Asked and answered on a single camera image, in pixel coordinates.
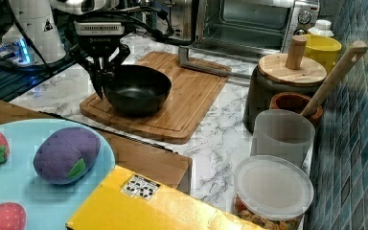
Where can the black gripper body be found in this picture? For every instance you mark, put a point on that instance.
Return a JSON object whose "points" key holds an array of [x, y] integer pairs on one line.
{"points": [[98, 37]]}

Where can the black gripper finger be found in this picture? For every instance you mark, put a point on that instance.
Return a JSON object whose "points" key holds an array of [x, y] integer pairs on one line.
{"points": [[110, 72], [95, 73]]}

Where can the black bowl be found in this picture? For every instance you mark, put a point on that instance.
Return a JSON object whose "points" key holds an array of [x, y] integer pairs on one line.
{"points": [[136, 90]]}

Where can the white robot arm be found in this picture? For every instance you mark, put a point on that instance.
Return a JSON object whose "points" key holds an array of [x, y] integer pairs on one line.
{"points": [[90, 8]]}

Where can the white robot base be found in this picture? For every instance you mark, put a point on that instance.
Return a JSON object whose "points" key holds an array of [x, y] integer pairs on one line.
{"points": [[33, 37]]}

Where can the bamboo cutting board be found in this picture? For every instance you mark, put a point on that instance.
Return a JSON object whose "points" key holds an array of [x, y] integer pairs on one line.
{"points": [[191, 96]]}

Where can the purple plush eggplant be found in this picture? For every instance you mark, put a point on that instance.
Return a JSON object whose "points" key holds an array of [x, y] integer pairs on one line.
{"points": [[67, 155]]}

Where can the stainless steel toaster oven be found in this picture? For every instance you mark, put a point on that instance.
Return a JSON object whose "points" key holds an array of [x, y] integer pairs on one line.
{"points": [[245, 29]]}

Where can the yellow cereal box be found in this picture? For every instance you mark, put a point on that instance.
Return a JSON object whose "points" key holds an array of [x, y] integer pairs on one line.
{"points": [[126, 200]]}

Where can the dark canister with wooden lid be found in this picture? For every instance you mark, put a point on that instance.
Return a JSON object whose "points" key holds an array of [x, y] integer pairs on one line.
{"points": [[277, 73]]}

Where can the brown ceramic utensil cup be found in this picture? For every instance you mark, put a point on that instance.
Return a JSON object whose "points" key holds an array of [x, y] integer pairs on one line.
{"points": [[295, 102]]}

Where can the translucent plastic cup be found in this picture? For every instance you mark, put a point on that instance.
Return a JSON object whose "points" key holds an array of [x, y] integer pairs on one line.
{"points": [[282, 133]]}

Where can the white cap bottle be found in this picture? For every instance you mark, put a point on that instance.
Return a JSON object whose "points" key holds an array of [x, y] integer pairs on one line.
{"points": [[321, 27]]}

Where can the yellow cup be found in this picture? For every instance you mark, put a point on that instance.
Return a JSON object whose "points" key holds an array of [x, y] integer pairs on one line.
{"points": [[324, 50]]}

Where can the cereal jar with plastic lid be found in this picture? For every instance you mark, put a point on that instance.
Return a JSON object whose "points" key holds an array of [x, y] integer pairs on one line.
{"points": [[271, 192]]}

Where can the wooden utensil handle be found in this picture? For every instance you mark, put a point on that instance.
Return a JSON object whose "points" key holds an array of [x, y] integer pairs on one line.
{"points": [[352, 55]]}

